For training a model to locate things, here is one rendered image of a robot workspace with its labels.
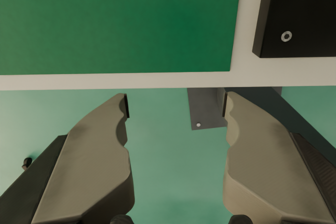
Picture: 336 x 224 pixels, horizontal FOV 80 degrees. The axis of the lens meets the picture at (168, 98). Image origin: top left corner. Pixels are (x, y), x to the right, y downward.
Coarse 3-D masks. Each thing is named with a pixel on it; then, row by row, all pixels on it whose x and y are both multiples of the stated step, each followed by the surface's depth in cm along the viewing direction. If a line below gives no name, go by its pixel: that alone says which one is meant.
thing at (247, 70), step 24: (240, 0) 19; (240, 24) 20; (240, 48) 21; (168, 72) 22; (192, 72) 22; (216, 72) 22; (240, 72) 22; (264, 72) 22; (288, 72) 22; (312, 72) 22
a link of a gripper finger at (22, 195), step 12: (60, 144) 8; (48, 156) 7; (36, 168) 7; (48, 168) 7; (24, 180) 6; (36, 180) 6; (12, 192) 6; (24, 192) 6; (36, 192) 6; (0, 204) 6; (12, 204) 6; (24, 204) 6; (36, 204) 6; (0, 216) 5; (12, 216) 5; (24, 216) 5
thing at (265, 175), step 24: (240, 96) 11; (240, 120) 9; (264, 120) 9; (240, 144) 8; (264, 144) 8; (288, 144) 8; (240, 168) 7; (264, 168) 7; (288, 168) 7; (240, 192) 6; (264, 192) 6; (288, 192) 6; (312, 192) 6; (264, 216) 6; (288, 216) 5; (312, 216) 5
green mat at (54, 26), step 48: (0, 0) 19; (48, 0) 19; (96, 0) 19; (144, 0) 19; (192, 0) 18; (0, 48) 21; (48, 48) 21; (96, 48) 21; (144, 48) 21; (192, 48) 21
